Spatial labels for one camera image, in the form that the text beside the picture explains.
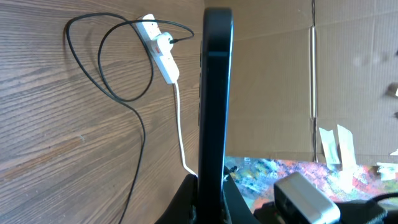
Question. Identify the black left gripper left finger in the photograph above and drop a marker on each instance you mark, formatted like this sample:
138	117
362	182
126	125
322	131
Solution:
183	207

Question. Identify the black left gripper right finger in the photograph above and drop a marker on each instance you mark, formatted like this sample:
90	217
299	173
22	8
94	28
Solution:
238	211

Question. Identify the black smartphone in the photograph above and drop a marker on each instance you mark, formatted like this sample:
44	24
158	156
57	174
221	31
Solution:
216	54

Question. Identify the white charger adapter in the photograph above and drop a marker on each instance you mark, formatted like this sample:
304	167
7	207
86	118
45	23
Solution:
161	44

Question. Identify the white power strip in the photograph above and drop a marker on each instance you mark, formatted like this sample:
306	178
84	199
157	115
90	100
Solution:
166	63

